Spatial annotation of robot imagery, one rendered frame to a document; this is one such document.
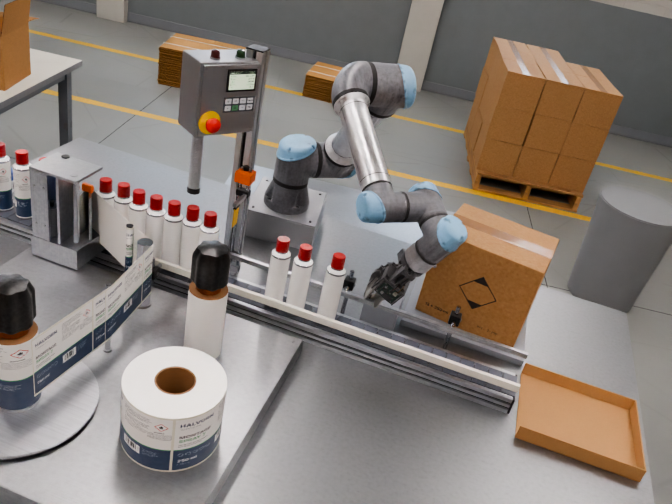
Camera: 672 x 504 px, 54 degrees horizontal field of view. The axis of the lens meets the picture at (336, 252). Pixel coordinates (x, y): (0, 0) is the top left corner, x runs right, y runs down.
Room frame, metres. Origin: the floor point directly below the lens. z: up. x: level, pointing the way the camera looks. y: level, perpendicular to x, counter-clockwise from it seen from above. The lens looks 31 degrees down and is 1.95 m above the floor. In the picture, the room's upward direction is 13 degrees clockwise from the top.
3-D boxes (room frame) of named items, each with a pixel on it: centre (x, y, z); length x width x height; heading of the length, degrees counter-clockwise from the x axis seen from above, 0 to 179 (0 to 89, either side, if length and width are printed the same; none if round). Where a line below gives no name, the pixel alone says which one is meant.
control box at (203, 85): (1.59, 0.37, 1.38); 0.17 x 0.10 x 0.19; 134
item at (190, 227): (1.52, 0.39, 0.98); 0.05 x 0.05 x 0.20
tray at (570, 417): (1.30, -0.70, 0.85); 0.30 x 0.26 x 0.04; 79
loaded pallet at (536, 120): (5.21, -1.30, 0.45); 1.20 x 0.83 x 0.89; 0
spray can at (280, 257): (1.46, 0.14, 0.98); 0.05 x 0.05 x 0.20
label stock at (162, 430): (0.94, 0.25, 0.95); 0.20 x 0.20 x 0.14
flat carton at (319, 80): (6.11, 0.28, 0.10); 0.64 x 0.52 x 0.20; 85
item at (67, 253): (1.48, 0.72, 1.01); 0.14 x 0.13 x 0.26; 79
